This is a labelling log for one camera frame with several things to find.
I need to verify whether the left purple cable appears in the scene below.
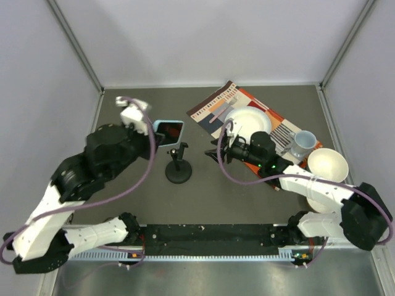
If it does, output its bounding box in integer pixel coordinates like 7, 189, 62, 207
0, 97, 156, 266

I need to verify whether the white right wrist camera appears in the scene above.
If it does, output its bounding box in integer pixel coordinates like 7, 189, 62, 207
225, 118, 241, 139

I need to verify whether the white paper plate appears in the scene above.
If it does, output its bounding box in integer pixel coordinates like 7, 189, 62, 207
225, 106, 272, 144

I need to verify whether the colourful patterned cloth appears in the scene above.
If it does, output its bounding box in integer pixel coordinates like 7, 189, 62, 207
186, 80, 323, 192

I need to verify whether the purple cable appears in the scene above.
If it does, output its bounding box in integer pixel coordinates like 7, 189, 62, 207
0, 97, 156, 266
216, 120, 395, 244

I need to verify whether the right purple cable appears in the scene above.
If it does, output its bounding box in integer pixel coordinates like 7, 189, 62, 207
216, 120, 395, 244

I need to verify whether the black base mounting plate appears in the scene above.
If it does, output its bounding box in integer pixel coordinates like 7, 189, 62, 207
138, 224, 289, 256

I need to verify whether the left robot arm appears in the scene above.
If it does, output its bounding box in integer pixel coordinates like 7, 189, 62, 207
3, 124, 164, 274

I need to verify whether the blue case phone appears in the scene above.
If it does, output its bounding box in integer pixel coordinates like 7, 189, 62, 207
153, 120, 185, 147

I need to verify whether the light blue mug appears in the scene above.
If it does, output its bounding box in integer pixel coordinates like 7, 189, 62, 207
289, 130, 317, 160

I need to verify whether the black phone stand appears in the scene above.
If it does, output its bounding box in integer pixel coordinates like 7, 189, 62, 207
165, 142, 193, 184

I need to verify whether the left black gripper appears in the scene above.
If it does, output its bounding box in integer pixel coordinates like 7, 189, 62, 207
106, 121, 164, 180

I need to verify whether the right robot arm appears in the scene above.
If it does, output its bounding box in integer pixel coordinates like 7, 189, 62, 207
205, 131, 394, 251

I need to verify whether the pink handled fork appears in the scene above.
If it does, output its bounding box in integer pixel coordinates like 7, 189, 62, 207
209, 96, 238, 123

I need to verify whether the white bowl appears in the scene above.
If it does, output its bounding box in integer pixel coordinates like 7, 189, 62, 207
307, 148, 349, 183

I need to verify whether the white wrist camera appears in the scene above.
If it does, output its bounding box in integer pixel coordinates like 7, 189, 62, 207
115, 96, 152, 136
225, 118, 241, 139

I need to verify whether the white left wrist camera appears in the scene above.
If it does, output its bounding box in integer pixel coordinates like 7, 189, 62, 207
115, 96, 152, 136

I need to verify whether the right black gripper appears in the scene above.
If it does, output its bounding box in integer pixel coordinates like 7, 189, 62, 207
205, 135, 264, 168

